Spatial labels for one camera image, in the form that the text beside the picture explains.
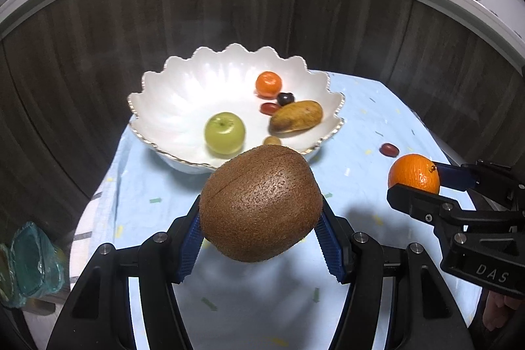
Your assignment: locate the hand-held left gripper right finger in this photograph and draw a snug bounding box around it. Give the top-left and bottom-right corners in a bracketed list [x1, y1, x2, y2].
[314, 196, 478, 350]

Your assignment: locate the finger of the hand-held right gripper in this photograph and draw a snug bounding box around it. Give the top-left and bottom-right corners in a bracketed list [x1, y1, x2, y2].
[387, 185, 466, 230]
[435, 159, 525, 211]

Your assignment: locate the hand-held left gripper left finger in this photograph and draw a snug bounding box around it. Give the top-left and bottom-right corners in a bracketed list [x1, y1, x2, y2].
[45, 196, 203, 350]

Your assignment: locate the large orange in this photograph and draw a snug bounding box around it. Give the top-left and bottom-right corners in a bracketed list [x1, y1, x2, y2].
[388, 154, 441, 195]

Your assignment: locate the brown kiwi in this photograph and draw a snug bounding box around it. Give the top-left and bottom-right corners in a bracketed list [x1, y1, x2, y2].
[199, 145, 324, 263]

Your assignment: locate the green apple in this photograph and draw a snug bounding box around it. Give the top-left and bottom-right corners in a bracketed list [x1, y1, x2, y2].
[204, 112, 246, 155]

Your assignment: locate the brown potato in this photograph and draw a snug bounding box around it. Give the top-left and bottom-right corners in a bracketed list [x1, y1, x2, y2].
[269, 100, 324, 133]

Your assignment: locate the white scalloped ceramic bowl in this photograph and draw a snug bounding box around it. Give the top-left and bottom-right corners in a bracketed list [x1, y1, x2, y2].
[128, 43, 345, 174]

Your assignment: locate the small mandarin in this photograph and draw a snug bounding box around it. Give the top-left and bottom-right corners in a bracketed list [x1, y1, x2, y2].
[255, 72, 283, 97]

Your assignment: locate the person's right hand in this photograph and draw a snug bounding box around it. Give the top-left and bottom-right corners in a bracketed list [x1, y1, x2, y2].
[482, 288, 521, 332]

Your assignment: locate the light blue confetti tablecloth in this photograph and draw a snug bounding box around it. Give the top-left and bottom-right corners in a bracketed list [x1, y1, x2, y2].
[69, 69, 485, 350]

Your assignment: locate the teal plastic bag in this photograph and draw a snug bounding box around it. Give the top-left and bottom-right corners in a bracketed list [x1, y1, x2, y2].
[0, 221, 68, 310]

